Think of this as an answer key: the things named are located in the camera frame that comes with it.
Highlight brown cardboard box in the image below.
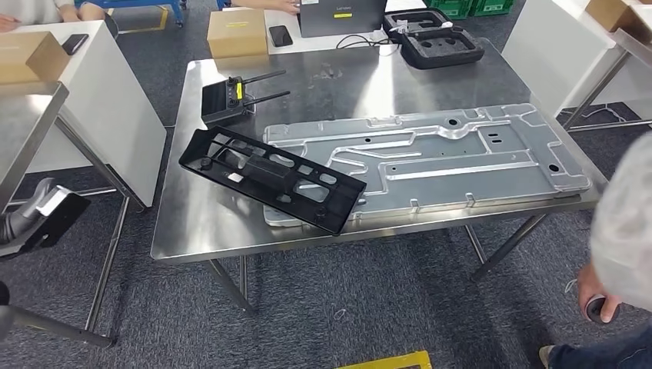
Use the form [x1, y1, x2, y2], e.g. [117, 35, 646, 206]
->
[584, 0, 652, 35]
[206, 8, 270, 60]
[0, 31, 72, 85]

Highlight stainless steel workbench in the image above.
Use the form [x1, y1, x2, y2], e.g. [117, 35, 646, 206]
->
[150, 37, 610, 314]

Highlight person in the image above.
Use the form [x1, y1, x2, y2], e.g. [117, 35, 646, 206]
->
[230, 0, 302, 15]
[0, 0, 108, 32]
[538, 263, 652, 369]

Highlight black laptop cable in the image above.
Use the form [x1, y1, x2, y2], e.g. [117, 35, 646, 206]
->
[334, 32, 404, 52]

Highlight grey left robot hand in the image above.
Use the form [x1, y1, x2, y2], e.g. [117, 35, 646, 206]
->
[0, 177, 57, 247]

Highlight black plastic panel part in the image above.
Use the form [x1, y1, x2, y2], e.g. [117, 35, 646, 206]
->
[178, 125, 368, 238]

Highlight stamped grey metal panel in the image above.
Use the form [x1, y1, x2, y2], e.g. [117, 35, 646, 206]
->
[261, 102, 593, 229]

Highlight black foam tray round holes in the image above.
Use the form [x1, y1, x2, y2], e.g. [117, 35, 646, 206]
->
[398, 27, 487, 71]

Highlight white desk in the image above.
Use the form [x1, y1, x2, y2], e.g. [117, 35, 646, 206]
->
[10, 20, 168, 209]
[221, 0, 429, 57]
[501, 0, 652, 125]

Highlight floor cable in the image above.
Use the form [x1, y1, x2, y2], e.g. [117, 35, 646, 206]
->
[556, 103, 628, 125]

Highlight grey laptop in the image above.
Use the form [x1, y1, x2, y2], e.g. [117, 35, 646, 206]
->
[297, 0, 388, 39]

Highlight black round handle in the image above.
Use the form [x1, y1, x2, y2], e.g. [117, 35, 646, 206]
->
[584, 294, 622, 326]

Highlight green plastic crate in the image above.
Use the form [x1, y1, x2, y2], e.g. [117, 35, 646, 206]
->
[468, 0, 516, 18]
[422, 0, 477, 21]

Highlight black remote controller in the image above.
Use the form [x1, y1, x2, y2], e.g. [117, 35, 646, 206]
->
[200, 68, 292, 129]

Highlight black smartphone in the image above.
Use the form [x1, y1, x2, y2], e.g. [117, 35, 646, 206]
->
[268, 24, 295, 48]
[60, 32, 91, 56]

